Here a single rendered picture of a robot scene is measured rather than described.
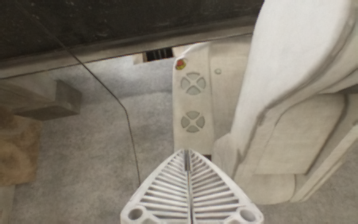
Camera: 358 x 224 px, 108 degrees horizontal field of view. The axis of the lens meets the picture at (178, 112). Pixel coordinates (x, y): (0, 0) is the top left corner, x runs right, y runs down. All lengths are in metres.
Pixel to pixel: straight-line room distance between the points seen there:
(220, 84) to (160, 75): 0.49
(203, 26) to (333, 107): 0.44
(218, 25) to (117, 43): 0.38
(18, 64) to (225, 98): 0.77
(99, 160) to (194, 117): 0.63
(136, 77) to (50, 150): 0.69
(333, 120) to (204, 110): 0.31
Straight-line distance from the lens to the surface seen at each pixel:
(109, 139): 0.91
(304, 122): 0.35
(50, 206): 1.10
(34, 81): 0.91
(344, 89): 0.25
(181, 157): 0.17
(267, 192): 0.47
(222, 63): 0.65
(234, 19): 0.63
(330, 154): 0.42
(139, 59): 1.08
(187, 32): 0.56
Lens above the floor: 0.79
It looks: 72 degrees down
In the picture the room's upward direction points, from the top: 5 degrees counter-clockwise
